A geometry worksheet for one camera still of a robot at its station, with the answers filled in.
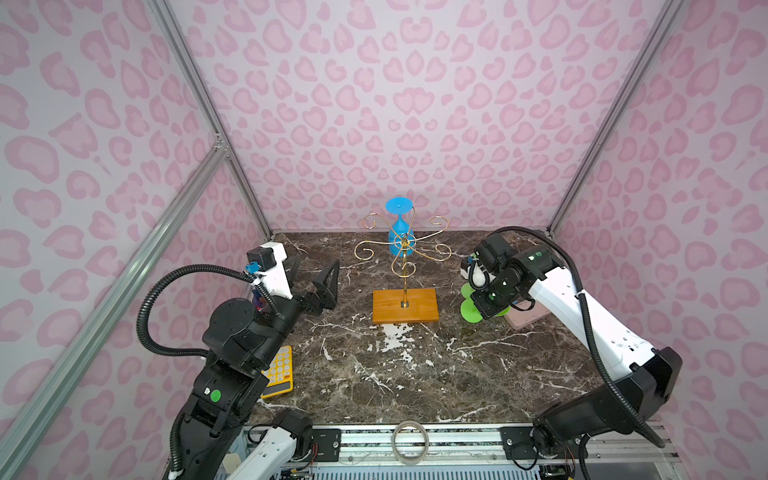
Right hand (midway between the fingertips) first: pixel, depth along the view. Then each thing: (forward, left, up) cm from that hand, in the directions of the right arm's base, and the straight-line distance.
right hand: (482, 305), depth 75 cm
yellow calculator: (-12, +55, -19) cm, 59 cm away
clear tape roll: (-31, +16, -19) cm, 39 cm away
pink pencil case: (+5, -16, -16) cm, 23 cm away
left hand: (-4, +36, +24) cm, 43 cm away
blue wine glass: (+16, +21, +8) cm, 27 cm away
